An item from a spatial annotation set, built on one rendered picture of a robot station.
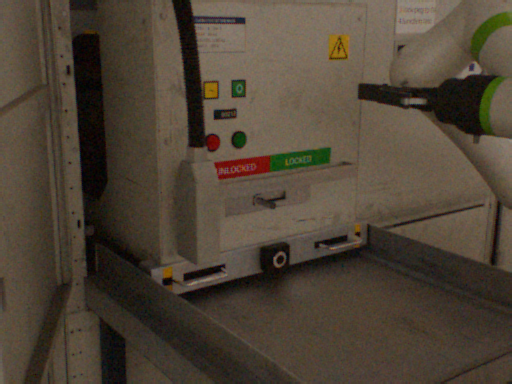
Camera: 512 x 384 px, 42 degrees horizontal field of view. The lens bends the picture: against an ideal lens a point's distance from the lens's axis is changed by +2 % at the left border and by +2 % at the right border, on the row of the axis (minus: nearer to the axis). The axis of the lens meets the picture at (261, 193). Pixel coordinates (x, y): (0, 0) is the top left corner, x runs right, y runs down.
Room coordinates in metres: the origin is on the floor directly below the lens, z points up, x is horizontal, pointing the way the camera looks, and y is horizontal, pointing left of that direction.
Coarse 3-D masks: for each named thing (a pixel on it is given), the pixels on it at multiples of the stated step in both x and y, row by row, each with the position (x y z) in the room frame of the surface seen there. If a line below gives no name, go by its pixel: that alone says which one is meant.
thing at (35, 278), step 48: (0, 0) 0.92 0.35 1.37; (0, 48) 0.89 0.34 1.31; (0, 96) 0.86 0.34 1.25; (48, 96) 1.15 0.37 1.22; (0, 144) 0.75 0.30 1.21; (0, 192) 0.81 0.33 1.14; (48, 192) 1.19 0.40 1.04; (0, 240) 0.78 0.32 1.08; (48, 240) 1.15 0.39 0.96; (0, 288) 0.66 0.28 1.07; (48, 288) 1.11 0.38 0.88; (0, 336) 0.63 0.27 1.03; (48, 336) 1.00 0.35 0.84
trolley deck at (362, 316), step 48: (96, 288) 1.19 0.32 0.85; (240, 288) 1.19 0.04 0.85; (288, 288) 1.20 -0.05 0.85; (336, 288) 1.20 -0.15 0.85; (384, 288) 1.21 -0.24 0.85; (432, 288) 1.21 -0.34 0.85; (144, 336) 1.03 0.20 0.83; (240, 336) 0.99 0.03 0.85; (288, 336) 1.00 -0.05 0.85; (336, 336) 1.00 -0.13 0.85; (384, 336) 1.00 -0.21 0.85; (432, 336) 1.01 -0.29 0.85; (480, 336) 1.01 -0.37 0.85
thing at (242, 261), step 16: (352, 224) 1.38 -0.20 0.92; (272, 240) 1.26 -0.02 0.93; (288, 240) 1.27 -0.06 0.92; (304, 240) 1.30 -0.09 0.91; (320, 240) 1.32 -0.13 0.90; (336, 240) 1.35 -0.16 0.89; (224, 256) 1.18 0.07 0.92; (240, 256) 1.20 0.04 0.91; (256, 256) 1.22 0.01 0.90; (304, 256) 1.30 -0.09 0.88; (320, 256) 1.33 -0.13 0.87; (144, 272) 1.11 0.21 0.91; (160, 272) 1.10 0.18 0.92; (192, 272) 1.14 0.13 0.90; (208, 272) 1.16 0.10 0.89; (240, 272) 1.20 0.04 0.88; (256, 272) 1.22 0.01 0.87; (192, 288) 1.14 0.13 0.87
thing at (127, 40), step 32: (128, 0) 1.18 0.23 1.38; (256, 0) 1.24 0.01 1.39; (288, 0) 1.28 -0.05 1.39; (320, 0) 1.33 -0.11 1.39; (128, 32) 1.19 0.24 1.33; (128, 64) 1.19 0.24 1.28; (128, 96) 1.20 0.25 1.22; (128, 128) 1.20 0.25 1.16; (128, 160) 1.21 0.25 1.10; (128, 192) 1.21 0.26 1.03; (96, 224) 1.35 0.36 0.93; (128, 224) 1.22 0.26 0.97; (160, 224) 1.11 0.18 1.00; (160, 256) 1.11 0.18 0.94
